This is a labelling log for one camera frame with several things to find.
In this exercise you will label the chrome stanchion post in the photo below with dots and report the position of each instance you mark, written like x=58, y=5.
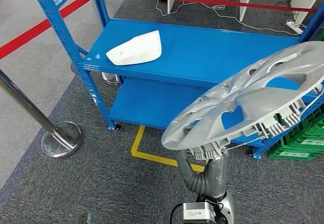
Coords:
x=111, y=78
x=60, y=140

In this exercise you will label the blue metal shelf rack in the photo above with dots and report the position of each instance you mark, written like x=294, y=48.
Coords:
x=157, y=101

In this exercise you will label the thin black stanchion post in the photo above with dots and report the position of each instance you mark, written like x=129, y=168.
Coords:
x=74, y=68

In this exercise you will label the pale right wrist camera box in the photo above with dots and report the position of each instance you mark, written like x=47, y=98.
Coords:
x=197, y=212

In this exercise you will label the green plastic crate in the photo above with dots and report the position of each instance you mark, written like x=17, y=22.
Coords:
x=298, y=145
x=320, y=36

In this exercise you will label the white power strip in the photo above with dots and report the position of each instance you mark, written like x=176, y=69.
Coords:
x=294, y=27

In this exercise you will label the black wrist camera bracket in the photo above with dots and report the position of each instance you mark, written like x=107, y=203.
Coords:
x=218, y=212

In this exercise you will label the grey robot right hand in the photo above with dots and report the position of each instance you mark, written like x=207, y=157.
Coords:
x=216, y=178

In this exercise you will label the white car mirror cover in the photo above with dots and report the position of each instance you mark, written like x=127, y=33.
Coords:
x=136, y=49

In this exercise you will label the yellow floor tape outline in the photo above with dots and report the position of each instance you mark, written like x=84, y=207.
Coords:
x=151, y=157

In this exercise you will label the silver wheel hubcap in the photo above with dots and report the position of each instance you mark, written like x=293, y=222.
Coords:
x=253, y=98

